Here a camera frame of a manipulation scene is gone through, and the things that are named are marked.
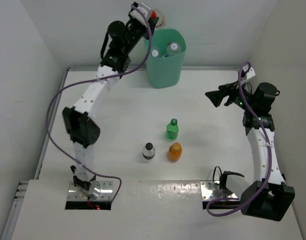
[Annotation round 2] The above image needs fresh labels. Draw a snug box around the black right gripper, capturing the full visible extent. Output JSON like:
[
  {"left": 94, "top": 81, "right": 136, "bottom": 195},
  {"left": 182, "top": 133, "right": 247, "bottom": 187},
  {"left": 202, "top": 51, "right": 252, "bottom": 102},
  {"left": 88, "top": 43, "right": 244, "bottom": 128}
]
[{"left": 206, "top": 77, "right": 256, "bottom": 111}]

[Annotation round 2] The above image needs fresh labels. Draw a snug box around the small red-cap cola bottle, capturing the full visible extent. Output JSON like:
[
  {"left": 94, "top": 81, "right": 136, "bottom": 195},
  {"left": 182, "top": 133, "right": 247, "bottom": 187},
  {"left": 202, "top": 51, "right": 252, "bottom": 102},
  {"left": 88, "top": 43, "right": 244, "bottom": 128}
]
[{"left": 150, "top": 8, "right": 166, "bottom": 29}]

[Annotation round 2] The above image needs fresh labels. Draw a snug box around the Aquafina bottle white cap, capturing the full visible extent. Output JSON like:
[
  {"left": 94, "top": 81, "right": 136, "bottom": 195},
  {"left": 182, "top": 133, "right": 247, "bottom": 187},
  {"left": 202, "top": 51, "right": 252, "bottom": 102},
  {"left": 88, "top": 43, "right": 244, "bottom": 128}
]
[{"left": 150, "top": 47, "right": 161, "bottom": 58}]

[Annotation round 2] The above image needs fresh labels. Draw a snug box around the clear bottle colourful label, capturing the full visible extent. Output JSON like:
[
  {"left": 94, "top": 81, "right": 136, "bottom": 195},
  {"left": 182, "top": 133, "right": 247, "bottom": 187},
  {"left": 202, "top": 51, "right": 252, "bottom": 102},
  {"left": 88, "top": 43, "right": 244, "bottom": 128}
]
[{"left": 166, "top": 42, "right": 182, "bottom": 57}]

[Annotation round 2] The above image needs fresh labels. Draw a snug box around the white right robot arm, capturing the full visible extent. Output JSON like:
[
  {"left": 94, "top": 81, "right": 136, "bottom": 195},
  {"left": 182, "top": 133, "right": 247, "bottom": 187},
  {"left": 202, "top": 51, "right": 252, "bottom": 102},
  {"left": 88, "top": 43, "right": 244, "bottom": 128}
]
[{"left": 205, "top": 82, "right": 295, "bottom": 222}]

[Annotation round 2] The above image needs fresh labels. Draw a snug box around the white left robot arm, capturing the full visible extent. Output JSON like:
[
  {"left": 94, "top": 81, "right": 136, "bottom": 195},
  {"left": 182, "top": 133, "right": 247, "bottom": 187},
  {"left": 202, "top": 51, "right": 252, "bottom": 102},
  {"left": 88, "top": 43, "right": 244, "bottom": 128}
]
[{"left": 62, "top": 17, "right": 149, "bottom": 193}]

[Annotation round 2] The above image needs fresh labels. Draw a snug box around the green plastic bin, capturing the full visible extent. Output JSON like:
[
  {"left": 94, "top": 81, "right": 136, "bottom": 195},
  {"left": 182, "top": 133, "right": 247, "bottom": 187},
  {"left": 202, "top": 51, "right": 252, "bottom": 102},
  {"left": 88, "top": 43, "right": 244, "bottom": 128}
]
[{"left": 144, "top": 29, "right": 187, "bottom": 89}]

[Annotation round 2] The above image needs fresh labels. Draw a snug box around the green soda bottle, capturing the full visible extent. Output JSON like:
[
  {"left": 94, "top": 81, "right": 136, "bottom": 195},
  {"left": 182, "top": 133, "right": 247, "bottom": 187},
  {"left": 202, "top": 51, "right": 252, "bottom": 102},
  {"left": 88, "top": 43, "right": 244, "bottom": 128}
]
[{"left": 166, "top": 118, "right": 179, "bottom": 140}]

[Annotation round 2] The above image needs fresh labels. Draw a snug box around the orange juice bottle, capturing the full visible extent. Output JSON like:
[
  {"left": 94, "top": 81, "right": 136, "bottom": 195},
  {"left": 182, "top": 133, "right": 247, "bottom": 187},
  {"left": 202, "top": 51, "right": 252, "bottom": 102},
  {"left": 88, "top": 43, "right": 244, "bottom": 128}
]
[{"left": 168, "top": 142, "right": 183, "bottom": 162}]

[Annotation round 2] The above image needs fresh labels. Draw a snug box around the black-cap black-label bottle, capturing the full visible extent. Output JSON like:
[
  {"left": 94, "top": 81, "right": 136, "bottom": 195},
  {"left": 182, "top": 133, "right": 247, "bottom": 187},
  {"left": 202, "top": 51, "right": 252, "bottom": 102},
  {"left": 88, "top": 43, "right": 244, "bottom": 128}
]
[{"left": 142, "top": 142, "right": 156, "bottom": 162}]

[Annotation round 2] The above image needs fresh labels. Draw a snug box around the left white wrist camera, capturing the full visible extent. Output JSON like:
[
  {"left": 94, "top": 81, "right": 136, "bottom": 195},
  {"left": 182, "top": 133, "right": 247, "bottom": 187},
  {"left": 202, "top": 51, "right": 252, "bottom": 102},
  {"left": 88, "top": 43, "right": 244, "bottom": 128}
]
[{"left": 129, "top": 2, "right": 153, "bottom": 26}]

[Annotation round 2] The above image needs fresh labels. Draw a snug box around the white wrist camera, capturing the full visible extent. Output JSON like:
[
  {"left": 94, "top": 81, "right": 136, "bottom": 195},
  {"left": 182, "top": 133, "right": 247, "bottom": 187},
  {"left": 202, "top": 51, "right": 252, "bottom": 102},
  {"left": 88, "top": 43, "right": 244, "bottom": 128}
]
[
  {"left": 129, "top": 2, "right": 153, "bottom": 26},
  {"left": 241, "top": 65, "right": 256, "bottom": 82}
]

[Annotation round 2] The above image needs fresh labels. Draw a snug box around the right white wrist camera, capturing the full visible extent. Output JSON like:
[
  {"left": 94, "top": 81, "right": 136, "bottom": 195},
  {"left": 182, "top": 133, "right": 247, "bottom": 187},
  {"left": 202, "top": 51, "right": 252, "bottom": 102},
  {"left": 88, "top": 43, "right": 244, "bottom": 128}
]
[{"left": 241, "top": 65, "right": 256, "bottom": 82}]

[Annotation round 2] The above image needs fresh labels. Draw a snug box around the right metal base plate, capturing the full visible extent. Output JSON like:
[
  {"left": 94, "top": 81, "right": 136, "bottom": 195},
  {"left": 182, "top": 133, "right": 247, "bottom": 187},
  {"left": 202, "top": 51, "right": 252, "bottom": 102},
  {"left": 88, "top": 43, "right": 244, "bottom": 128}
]
[{"left": 200, "top": 180, "right": 238, "bottom": 202}]

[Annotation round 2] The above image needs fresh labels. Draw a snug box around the metal base plate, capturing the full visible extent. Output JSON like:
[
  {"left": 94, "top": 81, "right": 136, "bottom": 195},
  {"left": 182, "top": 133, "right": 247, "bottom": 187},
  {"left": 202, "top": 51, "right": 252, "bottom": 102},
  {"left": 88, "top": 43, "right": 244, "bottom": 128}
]
[
  {"left": 200, "top": 180, "right": 238, "bottom": 202},
  {"left": 66, "top": 180, "right": 114, "bottom": 202}
]

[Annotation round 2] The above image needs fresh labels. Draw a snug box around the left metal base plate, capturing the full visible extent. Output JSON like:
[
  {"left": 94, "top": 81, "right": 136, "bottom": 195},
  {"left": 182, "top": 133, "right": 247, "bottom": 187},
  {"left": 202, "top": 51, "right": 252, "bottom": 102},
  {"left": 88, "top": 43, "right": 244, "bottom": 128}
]
[{"left": 66, "top": 180, "right": 114, "bottom": 202}]

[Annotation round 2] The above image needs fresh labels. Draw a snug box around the aluminium rail left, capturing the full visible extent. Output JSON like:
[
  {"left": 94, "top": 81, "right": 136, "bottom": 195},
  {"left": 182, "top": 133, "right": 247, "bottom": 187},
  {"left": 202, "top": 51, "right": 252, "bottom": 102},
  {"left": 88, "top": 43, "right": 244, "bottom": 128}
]
[{"left": 0, "top": 68, "right": 66, "bottom": 238}]

